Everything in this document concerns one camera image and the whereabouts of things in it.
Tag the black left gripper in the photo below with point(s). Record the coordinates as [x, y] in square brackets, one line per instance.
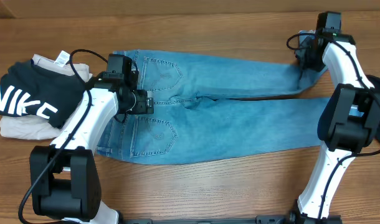
[146, 104]

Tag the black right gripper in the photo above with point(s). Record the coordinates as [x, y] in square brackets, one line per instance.
[304, 54]

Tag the blue denim jeans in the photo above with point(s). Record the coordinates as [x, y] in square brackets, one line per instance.
[208, 108]

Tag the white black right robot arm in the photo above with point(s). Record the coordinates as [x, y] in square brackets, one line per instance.
[348, 123]

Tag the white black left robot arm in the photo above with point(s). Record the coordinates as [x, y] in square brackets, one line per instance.
[64, 180]

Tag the folded beige garment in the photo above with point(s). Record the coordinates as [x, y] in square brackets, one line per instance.
[34, 127]

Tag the black shirt white letters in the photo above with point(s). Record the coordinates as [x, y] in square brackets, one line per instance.
[27, 89]

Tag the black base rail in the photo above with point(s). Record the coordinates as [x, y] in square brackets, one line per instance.
[260, 219]

